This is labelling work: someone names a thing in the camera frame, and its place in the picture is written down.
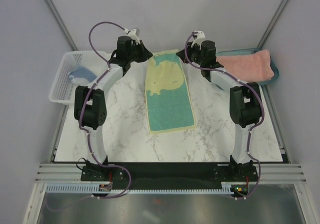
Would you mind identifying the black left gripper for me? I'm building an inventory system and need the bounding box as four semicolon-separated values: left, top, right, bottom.
127;41;153;64

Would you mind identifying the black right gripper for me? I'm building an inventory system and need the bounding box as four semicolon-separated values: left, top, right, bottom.
177;42;205;66

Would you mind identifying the yellow green towel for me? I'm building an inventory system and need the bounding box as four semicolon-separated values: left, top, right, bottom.
145;50;196;134

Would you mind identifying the pink terry towel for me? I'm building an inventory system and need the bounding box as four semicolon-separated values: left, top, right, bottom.
215;49;275;82

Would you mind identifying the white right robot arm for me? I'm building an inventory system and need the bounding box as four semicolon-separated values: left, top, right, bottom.
176;40;265;181

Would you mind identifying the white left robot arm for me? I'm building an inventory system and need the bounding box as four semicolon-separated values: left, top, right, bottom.
73;35;153;181

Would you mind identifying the teal transparent plastic tray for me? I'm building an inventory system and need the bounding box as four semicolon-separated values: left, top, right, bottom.
216;47;280;86

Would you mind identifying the blue towel in basket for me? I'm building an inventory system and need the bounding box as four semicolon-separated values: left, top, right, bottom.
68;66;97;86

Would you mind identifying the white plastic basket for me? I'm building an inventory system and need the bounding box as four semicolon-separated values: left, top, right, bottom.
48;51;107;105

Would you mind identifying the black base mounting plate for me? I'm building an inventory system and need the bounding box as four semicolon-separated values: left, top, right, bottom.
80;162;258;188

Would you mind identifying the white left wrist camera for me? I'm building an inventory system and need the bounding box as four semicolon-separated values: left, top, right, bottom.
124;28;140;45

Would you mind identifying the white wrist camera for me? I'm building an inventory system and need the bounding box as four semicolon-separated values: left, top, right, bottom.
124;28;140;45
191;30;206;48

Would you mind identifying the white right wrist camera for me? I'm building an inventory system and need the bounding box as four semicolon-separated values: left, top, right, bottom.
191;30;206;48

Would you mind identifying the right corner frame post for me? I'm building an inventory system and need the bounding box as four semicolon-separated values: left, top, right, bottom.
257;0;290;49

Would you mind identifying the corner frame post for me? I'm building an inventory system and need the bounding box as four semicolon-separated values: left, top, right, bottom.
257;0;290;49
43;0;78;51

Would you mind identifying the left corner frame post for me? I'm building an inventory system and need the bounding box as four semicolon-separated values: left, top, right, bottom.
43;0;78;51

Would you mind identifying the white slotted cable duct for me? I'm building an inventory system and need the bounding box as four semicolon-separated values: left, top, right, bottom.
45;182;234;195

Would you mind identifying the silver aluminium rail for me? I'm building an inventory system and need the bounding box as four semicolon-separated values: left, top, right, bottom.
35;162;306;184

